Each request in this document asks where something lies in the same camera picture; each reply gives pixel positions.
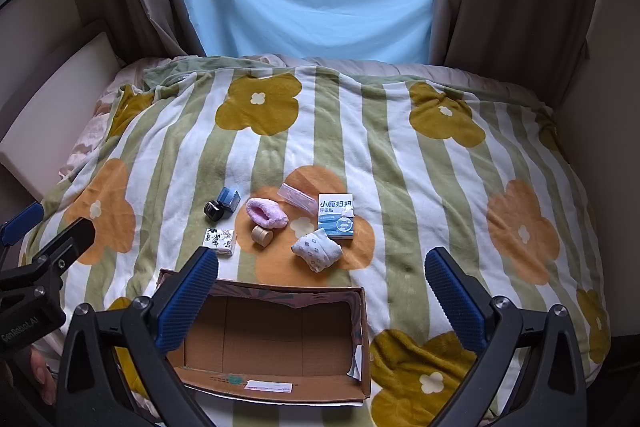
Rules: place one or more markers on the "small blue box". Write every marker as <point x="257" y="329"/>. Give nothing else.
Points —
<point x="230" y="199"/>

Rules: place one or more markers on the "person's left hand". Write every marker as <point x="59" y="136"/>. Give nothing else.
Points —
<point x="42" y="374"/>

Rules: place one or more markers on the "blue and white carton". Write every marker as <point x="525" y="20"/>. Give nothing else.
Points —
<point x="336" y="217"/>

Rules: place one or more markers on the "beige round jar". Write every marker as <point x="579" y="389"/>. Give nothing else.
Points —
<point x="262" y="236"/>

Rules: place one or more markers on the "clear pink plastic case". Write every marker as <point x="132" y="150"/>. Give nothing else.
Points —
<point x="299" y="196"/>

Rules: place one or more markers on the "white tissue packet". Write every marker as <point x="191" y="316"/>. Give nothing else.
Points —
<point x="219" y="242"/>

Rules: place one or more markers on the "white cushion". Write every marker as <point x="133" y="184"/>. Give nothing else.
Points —
<point x="60" y="107"/>

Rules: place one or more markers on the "pink fuzzy sock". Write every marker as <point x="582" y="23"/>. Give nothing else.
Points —
<point x="267" y="214"/>

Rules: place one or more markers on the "small black jar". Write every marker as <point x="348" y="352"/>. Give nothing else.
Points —
<point x="215" y="212"/>

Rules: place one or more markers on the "cardboard box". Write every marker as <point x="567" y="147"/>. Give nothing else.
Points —
<point x="275" y="332"/>

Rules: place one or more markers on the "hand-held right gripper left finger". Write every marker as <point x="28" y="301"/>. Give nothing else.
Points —
<point x="192" y="292"/>

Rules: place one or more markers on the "striped flower print blanket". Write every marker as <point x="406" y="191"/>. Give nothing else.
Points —
<point x="400" y="187"/>

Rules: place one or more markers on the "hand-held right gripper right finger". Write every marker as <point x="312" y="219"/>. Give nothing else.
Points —
<point x="452" y="292"/>

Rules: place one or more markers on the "white patterned sock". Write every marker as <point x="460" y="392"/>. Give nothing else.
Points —
<point x="316" y="249"/>

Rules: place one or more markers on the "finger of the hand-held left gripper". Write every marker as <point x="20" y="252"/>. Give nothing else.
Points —
<point x="20" y="223"/>
<point x="65" y="241"/>

